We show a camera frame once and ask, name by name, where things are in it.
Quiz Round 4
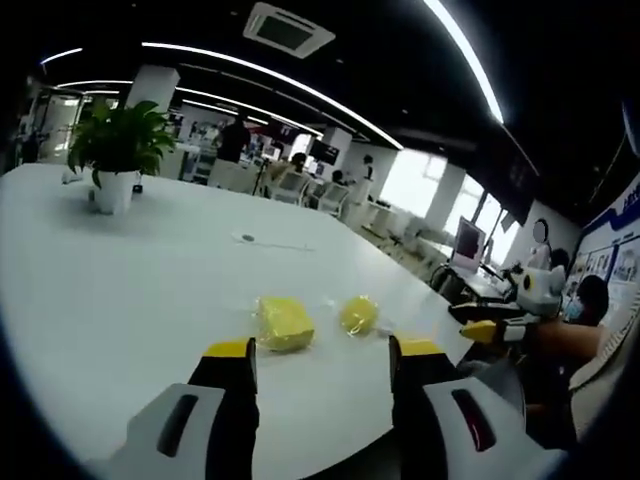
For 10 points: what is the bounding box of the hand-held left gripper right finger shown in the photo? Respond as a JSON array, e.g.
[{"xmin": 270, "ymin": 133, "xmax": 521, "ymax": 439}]
[{"xmin": 388, "ymin": 334, "xmax": 567, "ymax": 480}]

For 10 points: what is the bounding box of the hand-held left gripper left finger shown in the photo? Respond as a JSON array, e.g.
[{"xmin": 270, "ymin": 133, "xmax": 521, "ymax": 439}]
[{"xmin": 107, "ymin": 337, "xmax": 262, "ymax": 480}]

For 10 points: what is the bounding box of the yellow round silicone block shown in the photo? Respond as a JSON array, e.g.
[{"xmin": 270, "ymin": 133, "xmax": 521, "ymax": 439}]
[{"xmin": 339, "ymin": 295, "xmax": 381, "ymax": 341}]

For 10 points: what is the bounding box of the yellow rectangular silicone block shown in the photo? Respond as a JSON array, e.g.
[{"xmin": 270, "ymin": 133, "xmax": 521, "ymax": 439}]
[{"xmin": 254, "ymin": 295, "xmax": 317, "ymax": 354}]

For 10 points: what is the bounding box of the white desktop monitor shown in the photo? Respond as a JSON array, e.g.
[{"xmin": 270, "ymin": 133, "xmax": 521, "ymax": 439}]
[{"xmin": 450, "ymin": 216, "xmax": 490, "ymax": 274}]

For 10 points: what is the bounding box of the white office chair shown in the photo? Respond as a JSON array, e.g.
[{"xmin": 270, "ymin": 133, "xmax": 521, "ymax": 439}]
[
  {"xmin": 272, "ymin": 172, "xmax": 312, "ymax": 206},
  {"xmin": 317, "ymin": 183, "xmax": 351, "ymax": 219}
]

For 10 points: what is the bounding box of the black display screen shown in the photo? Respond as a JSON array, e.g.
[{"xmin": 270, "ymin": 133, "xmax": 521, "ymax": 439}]
[{"xmin": 308, "ymin": 138, "xmax": 342, "ymax": 166}]

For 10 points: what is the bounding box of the white plant pot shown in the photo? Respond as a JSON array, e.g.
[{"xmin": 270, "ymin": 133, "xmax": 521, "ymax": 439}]
[{"xmin": 93, "ymin": 169, "xmax": 140, "ymax": 217}]

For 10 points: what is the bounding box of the long ceiling light strip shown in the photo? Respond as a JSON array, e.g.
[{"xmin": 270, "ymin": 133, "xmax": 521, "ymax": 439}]
[
  {"xmin": 422, "ymin": 0, "xmax": 505, "ymax": 125},
  {"xmin": 141, "ymin": 41, "xmax": 405, "ymax": 151}
]

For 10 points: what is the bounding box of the green leafy plant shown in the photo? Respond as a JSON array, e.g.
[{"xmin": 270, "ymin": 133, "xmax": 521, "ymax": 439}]
[{"xmin": 67, "ymin": 99, "xmax": 177, "ymax": 190}]

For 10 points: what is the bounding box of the ceiling air conditioner unit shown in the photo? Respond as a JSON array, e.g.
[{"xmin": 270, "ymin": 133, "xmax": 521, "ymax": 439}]
[{"xmin": 242, "ymin": 1, "xmax": 337, "ymax": 61}]

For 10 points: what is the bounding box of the white square column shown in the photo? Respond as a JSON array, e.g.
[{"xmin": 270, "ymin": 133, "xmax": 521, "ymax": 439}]
[{"xmin": 124, "ymin": 63, "xmax": 181, "ymax": 114}]

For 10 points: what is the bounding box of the blue white wall poster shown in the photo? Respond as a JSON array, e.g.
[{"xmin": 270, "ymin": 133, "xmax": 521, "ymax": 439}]
[{"xmin": 569, "ymin": 172, "xmax": 640, "ymax": 321}]

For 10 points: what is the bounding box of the dark wall screen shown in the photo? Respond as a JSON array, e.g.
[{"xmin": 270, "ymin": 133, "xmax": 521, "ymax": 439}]
[{"xmin": 499, "ymin": 144, "xmax": 541, "ymax": 227}]

